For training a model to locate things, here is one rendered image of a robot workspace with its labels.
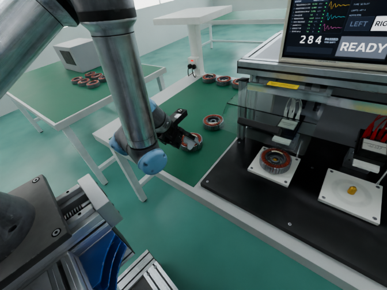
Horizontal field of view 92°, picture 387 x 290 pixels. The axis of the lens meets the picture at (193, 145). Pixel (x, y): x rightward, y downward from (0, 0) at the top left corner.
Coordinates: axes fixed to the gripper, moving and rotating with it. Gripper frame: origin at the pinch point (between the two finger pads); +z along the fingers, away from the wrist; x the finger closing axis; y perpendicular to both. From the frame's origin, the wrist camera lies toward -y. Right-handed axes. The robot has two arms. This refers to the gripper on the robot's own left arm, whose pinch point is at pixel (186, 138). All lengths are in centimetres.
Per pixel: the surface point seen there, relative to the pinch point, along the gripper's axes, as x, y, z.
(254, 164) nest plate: 31.8, 1.5, 2.1
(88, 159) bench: -101, 32, 35
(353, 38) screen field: 49, -32, -26
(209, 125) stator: 3.2, -12.7, 10.2
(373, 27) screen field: 52, -33, -28
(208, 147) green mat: 8.7, -0.8, 7.2
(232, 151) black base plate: 20.9, -1.8, 5.4
